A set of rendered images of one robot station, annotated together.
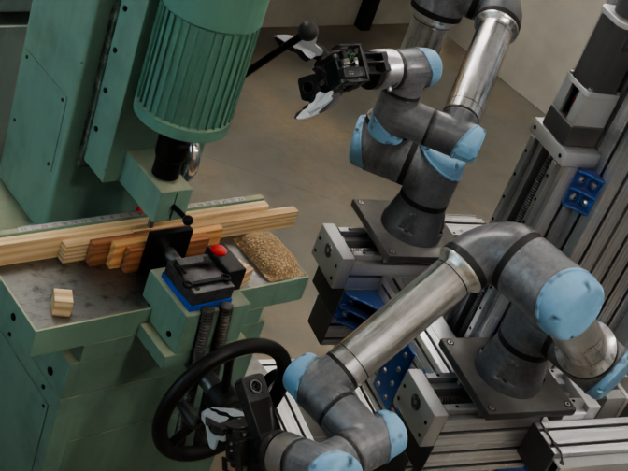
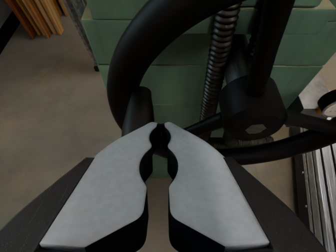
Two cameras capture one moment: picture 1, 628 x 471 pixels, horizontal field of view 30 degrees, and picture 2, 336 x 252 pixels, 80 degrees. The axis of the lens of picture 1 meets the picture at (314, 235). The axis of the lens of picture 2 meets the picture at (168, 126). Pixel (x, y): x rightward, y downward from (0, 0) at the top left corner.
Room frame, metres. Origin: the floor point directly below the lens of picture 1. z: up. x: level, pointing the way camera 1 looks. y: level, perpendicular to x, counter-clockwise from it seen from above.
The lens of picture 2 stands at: (1.44, 0.01, 0.98)
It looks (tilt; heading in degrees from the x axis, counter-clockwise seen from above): 59 degrees down; 46
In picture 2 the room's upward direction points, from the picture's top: 1 degrees clockwise
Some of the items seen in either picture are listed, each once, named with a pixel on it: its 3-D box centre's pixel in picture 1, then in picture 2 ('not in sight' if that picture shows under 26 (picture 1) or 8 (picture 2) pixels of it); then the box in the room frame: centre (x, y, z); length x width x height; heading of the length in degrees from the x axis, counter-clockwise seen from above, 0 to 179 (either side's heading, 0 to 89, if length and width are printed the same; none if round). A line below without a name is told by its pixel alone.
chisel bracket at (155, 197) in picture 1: (154, 187); not in sight; (1.83, 0.31, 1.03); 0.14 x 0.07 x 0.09; 48
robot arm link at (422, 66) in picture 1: (410, 69); not in sight; (2.06, -0.06, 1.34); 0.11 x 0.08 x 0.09; 138
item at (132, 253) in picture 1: (165, 252); not in sight; (1.79, 0.25, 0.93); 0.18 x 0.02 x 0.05; 138
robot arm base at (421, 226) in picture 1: (418, 210); not in sight; (2.39, -0.21, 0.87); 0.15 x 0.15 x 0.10
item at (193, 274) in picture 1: (207, 275); not in sight; (1.68, 0.15, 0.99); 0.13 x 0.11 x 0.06; 138
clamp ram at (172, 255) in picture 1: (174, 259); not in sight; (1.74, 0.23, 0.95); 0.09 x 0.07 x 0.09; 138
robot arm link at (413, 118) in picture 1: (400, 116); not in sight; (2.06, -0.07, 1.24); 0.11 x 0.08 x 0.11; 87
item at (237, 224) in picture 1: (186, 233); not in sight; (1.88, 0.24, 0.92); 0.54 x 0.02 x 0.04; 138
